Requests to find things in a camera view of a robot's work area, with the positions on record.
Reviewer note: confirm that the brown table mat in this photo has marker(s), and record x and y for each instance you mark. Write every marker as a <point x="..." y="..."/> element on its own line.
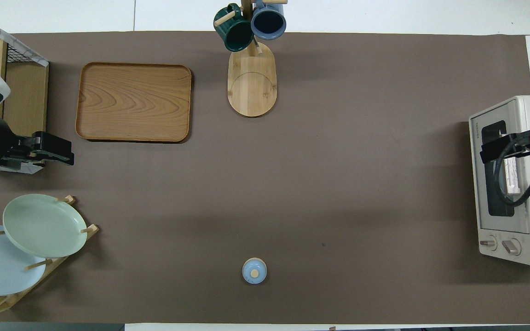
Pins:
<point x="292" y="184"/>

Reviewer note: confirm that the wooden shelf box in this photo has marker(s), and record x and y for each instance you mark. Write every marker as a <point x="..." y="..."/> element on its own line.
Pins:
<point x="30" y="105"/>

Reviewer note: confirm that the wooden serving tray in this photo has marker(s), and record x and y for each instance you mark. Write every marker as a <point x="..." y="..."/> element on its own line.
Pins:
<point x="131" y="101"/>

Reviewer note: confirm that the dark green ceramic mug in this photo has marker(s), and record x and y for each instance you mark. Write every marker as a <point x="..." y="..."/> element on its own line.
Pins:
<point x="233" y="32"/>

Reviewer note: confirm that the wooden plate rack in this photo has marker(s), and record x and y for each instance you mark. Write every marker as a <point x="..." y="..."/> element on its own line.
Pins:
<point x="69" y="248"/>

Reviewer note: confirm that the glass oven door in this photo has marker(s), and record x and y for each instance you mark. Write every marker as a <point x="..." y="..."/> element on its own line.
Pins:
<point x="490" y="204"/>

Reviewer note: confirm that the pale green plate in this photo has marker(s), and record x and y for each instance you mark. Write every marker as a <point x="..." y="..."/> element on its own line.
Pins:
<point x="44" y="225"/>

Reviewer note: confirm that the blue ceramic mug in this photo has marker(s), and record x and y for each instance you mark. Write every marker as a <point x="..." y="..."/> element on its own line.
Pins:
<point x="268" y="23"/>

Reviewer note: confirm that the wooden mug tree stand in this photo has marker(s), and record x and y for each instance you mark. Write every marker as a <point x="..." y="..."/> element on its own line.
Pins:
<point x="252" y="87"/>

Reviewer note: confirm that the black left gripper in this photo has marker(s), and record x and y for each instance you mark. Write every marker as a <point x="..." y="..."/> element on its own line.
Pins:
<point x="53" y="147"/>

